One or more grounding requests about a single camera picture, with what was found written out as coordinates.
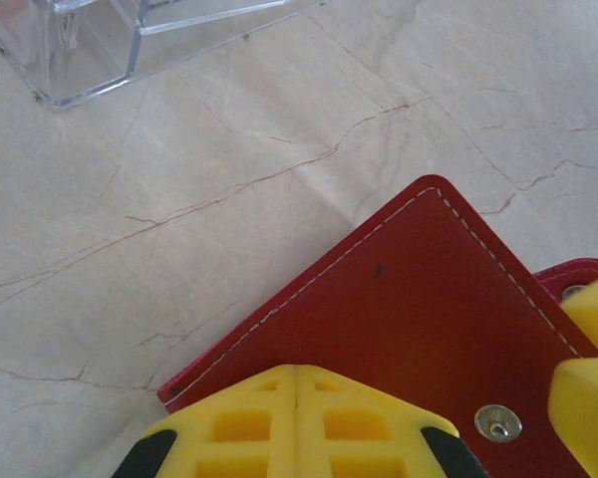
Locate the red leather card holder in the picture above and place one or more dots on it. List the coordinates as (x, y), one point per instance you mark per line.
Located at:
(403, 299)

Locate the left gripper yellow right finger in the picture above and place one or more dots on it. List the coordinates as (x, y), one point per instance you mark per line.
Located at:
(309, 423)

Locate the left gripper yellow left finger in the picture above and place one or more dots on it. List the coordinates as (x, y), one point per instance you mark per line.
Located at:
(284, 423)

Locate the clear acrylic card stand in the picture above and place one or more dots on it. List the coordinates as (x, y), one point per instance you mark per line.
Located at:
(80, 60)

